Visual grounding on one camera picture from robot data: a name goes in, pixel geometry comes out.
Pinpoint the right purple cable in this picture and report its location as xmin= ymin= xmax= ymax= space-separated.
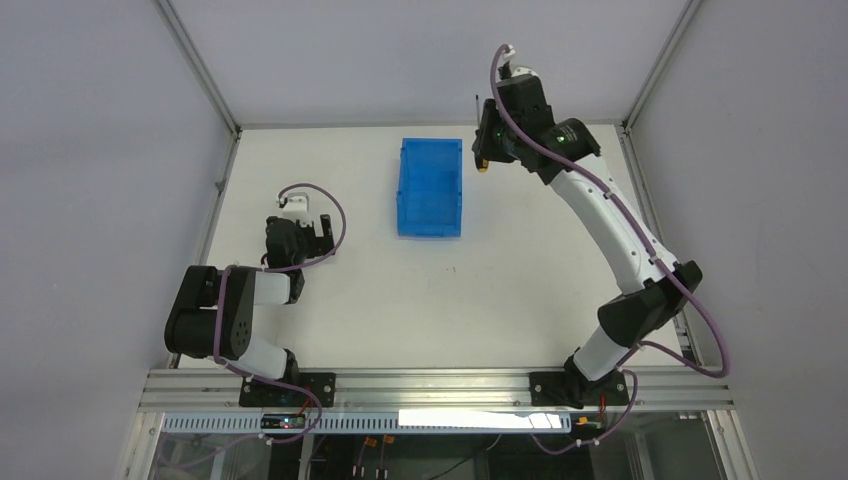
xmin=489 ymin=44 xmax=731 ymax=457

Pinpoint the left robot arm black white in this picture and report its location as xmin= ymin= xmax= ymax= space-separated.
xmin=164 ymin=214 xmax=335 ymax=385

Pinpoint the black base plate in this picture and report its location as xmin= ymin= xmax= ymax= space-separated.
xmin=528 ymin=371 xmax=630 ymax=409
xmin=238 ymin=371 xmax=337 ymax=408

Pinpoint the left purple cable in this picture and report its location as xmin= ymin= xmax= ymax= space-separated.
xmin=211 ymin=183 xmax=348 ymax=445

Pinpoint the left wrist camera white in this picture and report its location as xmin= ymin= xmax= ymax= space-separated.
xmin=278 ymin=192 xmax=311 ymax=223

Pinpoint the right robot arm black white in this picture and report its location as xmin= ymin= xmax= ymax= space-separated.
xmin=472 ymin=74 xmax=703 ymax=408

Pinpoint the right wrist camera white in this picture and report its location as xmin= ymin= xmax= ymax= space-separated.
xmin=497 ymin=44 xmax=537 ymax=81

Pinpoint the purple cable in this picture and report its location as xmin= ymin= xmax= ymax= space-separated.
xmin=211 ymin=183 xmax=348 ymax=445
xmin=489 ymin=44 xmax=731 ymax=457

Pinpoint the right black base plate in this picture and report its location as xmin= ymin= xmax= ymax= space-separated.
xmin=528 ymin=371 xmax=630 ymax=409

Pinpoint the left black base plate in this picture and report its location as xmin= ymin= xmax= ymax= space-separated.
xmin=238 ymin=371 xmax=337 ymax=408

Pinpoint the small circuit board with LEDs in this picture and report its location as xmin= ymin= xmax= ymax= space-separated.
xmin=260 ymin=414 xmax=307 ymax=431

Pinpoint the slotted white cable duct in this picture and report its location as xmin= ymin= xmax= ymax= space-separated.
xmin=162 ymin=409 xmax=572 ymax=435

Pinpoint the aluminium frame rail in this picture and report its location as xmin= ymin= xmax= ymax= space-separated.
xmin=138 ymin=366 xmax=735 ymax=413

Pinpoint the blue plastic bin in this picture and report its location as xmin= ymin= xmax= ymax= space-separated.
xmin=396 ymin=137 xmax=463 ymax=238

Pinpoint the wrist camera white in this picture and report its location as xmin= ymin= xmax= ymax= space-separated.
xmin=278 ymin=192 xmax=311 ymax=223
xmin=497 ymin=44 xmax=537 ymax=81

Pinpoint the yellow black screwdriver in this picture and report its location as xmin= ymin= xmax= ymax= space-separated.
xmin=472 ymin=99 xmax=494 ymax=173

